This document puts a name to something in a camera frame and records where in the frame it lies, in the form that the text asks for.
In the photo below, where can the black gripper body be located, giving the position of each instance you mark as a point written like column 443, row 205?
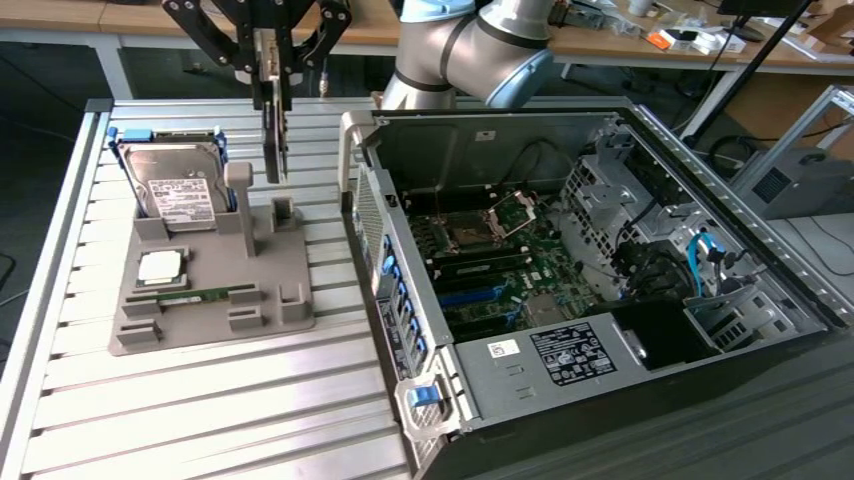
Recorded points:
column 267, row 15

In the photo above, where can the graphics card with metal bracket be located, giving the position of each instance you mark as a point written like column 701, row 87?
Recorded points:
column 275, row 140

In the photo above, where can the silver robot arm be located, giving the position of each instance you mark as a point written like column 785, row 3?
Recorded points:
column 461, row 50

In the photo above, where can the blue disk caddy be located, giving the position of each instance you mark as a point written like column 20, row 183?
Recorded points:
column 137, row 136

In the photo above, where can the silver hard disk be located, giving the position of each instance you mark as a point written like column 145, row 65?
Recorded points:
column 177, row 195

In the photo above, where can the CPU socket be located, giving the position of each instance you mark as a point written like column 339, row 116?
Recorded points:
column 470, row 231

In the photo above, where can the metal socket cover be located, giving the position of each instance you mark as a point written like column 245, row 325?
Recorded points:
column 514, row 212

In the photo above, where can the silver CPU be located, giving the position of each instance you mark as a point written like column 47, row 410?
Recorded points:
column 161, row 267

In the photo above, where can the orange small box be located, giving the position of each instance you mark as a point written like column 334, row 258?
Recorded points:
column 657, row 39

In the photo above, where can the cluttered wooden desk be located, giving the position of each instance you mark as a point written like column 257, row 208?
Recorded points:
column 668, row 55

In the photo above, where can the black RAM stick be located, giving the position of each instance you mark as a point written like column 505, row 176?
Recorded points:
column 481, row 265

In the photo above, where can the green RAM stick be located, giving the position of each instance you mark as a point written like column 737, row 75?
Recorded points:
column 198, row 294

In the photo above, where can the metal disk bay cage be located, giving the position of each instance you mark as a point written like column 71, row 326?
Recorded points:
column 601, row 195

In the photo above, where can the green motherboard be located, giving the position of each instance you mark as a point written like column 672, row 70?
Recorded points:
column 541, row 270

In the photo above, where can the grey parts rack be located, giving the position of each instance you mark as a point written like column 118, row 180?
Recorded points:
column 214, row 325

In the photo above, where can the black monitor stand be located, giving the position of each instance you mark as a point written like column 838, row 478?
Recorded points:
column 741, row 27

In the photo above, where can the black tripod pole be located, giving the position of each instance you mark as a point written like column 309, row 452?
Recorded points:
column 754, row 70

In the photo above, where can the grey power supply unit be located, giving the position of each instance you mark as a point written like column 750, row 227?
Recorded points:
column 527, row 370

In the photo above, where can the blue case latch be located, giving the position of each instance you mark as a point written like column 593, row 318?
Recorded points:
column 422, row 397

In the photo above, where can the open black PC case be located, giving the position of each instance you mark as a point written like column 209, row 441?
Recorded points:
column 507, row 385

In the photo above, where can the grey computer tower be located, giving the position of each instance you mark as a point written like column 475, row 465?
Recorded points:
column 794, row 185

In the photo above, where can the wooden desk with white frame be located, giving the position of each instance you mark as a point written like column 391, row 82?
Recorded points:
column 100, row 20

